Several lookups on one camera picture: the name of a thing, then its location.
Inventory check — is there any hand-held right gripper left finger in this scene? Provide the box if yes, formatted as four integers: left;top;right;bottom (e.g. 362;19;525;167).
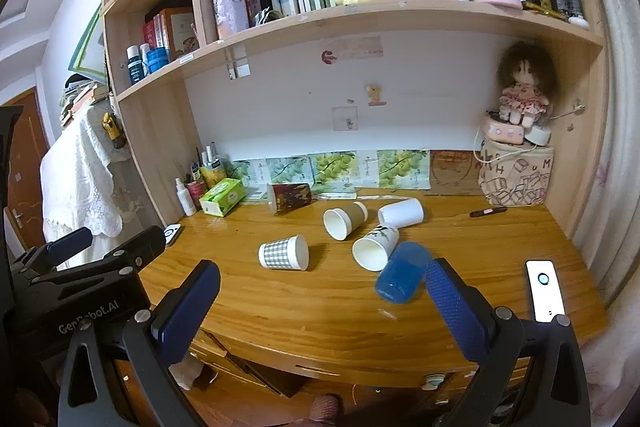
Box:
57;259;222;427

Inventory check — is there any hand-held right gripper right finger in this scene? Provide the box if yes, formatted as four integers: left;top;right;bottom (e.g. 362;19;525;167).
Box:
424;258;592;427

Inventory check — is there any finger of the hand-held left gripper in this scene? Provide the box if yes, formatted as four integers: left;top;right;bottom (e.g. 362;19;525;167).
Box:
31;225;167;294
10;227;94;280

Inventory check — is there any blue plastic cup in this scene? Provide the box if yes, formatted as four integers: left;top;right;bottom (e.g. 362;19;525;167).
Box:
375;241;432;305

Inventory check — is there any white leaf print paper cup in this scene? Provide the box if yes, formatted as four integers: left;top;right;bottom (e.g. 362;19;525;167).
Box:
351;224;400;271

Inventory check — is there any plain white paper cup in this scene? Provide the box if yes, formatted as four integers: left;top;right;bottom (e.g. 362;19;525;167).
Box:
377;198;425;228

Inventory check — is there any checkered paper cup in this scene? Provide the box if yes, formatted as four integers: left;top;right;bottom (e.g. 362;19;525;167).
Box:
258;234;310;271

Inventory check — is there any brown paper cup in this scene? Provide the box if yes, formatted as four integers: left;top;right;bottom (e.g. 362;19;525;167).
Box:
323;201;369;242

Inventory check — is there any dark red printed cup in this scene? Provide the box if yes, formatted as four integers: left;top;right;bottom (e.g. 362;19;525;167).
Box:
266;182;313;214

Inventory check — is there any white spray bottle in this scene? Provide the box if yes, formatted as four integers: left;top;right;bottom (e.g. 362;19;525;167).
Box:
174;177;198;217

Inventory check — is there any white lace cloth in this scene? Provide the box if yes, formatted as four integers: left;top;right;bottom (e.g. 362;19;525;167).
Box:
40;104;138;269

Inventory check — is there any green tissue box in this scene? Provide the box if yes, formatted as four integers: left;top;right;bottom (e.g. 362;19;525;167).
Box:
199;178;247;218

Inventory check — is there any white smartphone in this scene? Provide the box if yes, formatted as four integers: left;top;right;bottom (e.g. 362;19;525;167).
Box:
525;260;566;323

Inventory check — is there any brown wooden door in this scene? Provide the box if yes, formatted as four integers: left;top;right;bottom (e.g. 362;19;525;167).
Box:
0;87;51;253

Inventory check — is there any wooden bookshelf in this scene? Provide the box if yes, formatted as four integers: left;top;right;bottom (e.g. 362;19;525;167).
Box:
100;0;609;228

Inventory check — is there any green leaf print card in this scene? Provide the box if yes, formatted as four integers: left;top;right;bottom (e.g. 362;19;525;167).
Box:
376;149;431;190
227;159;252;188
265;156;307;186
311;152;357;188

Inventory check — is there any yellow black tool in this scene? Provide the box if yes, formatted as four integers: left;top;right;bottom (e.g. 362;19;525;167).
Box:
101;111;126;150

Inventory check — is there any brown cartoon card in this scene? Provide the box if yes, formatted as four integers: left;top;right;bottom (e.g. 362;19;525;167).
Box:
430;150;484;196

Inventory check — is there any printed fabric storage box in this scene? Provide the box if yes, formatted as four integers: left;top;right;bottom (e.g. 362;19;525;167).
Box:
477;139;556;208

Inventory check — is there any pile of books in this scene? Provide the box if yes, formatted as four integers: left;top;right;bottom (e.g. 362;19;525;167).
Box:
59;74;111;128

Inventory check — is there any dark blue bottle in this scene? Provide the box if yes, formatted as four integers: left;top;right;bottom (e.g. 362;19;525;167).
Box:
126;45;146;86

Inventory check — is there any pink box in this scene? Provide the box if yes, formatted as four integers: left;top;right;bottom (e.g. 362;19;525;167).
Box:
482;116;527;146

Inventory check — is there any blue jar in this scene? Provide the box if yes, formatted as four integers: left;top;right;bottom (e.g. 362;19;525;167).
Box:
147;48;172;76

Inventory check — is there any green framed board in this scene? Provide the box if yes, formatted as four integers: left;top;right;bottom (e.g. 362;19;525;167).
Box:
67;4;108;82

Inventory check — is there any row of red books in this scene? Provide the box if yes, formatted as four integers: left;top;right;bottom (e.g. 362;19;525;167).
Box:
144;7;201;58

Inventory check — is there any white curtain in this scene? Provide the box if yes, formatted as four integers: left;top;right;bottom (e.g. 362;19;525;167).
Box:
570;0;640;408

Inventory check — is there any brown haired cloth doll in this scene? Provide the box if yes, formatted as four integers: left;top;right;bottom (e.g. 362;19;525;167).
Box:
495;41;559;128

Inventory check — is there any white printed thermos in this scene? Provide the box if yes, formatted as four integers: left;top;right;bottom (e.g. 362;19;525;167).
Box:
209;0;250;40

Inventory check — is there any clear wall hook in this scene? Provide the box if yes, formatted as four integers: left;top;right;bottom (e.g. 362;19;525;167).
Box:
332;106;361;132

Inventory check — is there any white cable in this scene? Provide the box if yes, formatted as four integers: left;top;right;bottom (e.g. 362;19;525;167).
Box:
472;102;587;168

